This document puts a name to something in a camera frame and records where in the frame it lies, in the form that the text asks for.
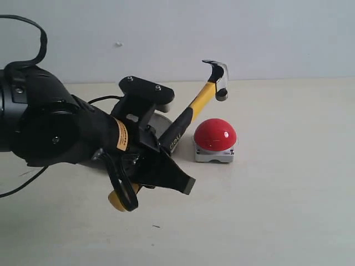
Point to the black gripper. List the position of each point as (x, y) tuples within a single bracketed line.
[(154, 168)]

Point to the yellow black claw hammer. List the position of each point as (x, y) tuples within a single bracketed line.
[(124, 195)]

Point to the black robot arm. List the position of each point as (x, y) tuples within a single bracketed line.
[(44, 124)]

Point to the red dome push button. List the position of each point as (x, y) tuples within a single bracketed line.
[(215, 141)]

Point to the round stainless steel plate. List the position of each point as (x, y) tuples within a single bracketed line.
[(158, 121)]

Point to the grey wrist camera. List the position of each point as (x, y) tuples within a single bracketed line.
[(141, 98)]

